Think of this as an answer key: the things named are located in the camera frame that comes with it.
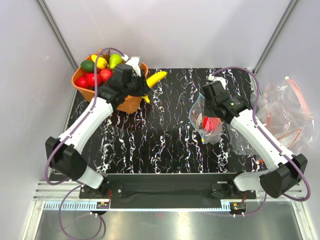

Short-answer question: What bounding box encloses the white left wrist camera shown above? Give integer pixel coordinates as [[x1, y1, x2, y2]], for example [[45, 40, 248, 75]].
[[121, 54, 141, 77]]

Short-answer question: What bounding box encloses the yellow toy pear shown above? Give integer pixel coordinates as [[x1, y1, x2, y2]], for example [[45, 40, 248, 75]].
[[90, 54, 108, 70]]

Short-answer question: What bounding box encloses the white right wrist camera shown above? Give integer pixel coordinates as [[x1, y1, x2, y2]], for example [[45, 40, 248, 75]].
[[208, 75, 227, 89]]

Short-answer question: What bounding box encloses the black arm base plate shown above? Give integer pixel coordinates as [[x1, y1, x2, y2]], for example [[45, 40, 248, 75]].
[[79, 173, 256, 200]]

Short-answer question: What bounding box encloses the green toy lime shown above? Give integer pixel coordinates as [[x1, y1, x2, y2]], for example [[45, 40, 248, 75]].
[[80, 59, 95, 73]]

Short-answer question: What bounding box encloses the orange plastic fruit basket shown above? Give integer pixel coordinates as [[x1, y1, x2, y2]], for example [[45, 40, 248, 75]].
[[71, 56, 142, 114]]

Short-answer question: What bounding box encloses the red toy apple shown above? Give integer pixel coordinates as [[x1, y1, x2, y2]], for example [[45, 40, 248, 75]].
[[202, 116, 221, 131], [75, 76, 90, 89], [86, 73, 103, 88]]

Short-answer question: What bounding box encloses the clear blue zip top bag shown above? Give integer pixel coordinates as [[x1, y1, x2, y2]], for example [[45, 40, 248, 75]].
[[188, 93, 223, 145]]

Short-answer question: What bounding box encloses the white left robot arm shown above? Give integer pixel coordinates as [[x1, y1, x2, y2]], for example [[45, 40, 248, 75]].
[[44, 57, 155, 198]]

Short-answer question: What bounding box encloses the black marble pattern mat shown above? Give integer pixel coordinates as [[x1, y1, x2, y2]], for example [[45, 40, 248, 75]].
[[53, 68, 266, 174]]

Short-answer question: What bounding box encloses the yellow toy banana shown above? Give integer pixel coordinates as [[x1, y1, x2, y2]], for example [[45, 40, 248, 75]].
[[139, 71, 168, 104]]

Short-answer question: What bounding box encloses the small red toy fruit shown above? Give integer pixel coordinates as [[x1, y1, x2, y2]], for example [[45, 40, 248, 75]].
[[99, 68, 113, 82]]

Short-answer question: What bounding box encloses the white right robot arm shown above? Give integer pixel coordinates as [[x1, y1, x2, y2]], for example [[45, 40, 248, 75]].
[[202, 81, 308, 199]]

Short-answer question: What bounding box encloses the green toy pear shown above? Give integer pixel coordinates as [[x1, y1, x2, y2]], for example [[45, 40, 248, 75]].
[[109, 53, 123, 70]]

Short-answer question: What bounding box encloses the pile of spare plastic bags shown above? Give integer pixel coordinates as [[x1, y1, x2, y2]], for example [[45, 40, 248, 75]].
[[255, 76, 316, 154]]

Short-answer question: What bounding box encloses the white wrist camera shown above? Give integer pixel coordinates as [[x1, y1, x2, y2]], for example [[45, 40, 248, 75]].
[[208, 75, 227, 89], [121, 54, 141, 77]]

